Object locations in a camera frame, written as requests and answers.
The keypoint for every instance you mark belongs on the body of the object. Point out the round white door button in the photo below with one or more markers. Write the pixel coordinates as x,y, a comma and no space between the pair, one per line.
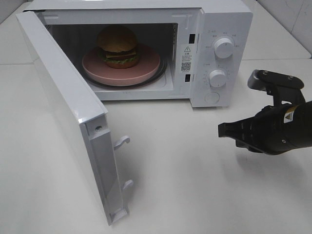
212,98

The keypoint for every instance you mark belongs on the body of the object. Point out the white microwave knob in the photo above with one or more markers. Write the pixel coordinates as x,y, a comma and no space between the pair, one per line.
217,78
224,47

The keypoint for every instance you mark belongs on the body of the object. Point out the burger with lettuce and cheese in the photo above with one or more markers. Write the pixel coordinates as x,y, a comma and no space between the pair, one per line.
118,47

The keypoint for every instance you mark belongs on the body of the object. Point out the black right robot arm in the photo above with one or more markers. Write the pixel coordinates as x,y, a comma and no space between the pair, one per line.
277,128

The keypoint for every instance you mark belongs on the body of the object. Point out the white microwave oven body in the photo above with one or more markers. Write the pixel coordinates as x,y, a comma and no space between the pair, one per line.
182,32

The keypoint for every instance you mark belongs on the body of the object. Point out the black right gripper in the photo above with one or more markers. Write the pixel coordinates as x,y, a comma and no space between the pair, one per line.
275,129

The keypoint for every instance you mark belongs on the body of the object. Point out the white microwave door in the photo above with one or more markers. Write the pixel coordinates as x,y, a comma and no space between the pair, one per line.
80,114

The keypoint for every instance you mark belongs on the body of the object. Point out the glass microwave turntable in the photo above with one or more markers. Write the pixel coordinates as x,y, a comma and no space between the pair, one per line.
161,73

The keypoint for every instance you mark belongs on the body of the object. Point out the pink plate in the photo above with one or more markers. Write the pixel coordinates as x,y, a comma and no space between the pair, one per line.
146,53

